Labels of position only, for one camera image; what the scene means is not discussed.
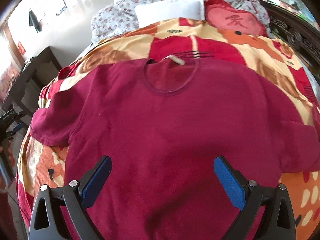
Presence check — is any maroon t-shirt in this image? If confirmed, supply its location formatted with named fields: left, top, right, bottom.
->
left=30, top=58, right=319, bottom=239

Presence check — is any orange red floral blanket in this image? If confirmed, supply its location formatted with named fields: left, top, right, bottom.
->
left=16, top=18, right=319, bottom=224

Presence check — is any dark carved wooden headboard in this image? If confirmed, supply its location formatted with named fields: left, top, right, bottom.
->
left=259, top=0, right=319, bottom=77

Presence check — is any dark hanging cloth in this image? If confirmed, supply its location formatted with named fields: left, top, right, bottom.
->
left=29, top=9, right=41, bottom=33

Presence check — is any red heart cushion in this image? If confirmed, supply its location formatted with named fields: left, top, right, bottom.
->
left=204, top=0, right=267, bottom=37

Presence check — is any white pillow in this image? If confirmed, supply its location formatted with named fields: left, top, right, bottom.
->
left=135, top=0, right=205, bottom=28

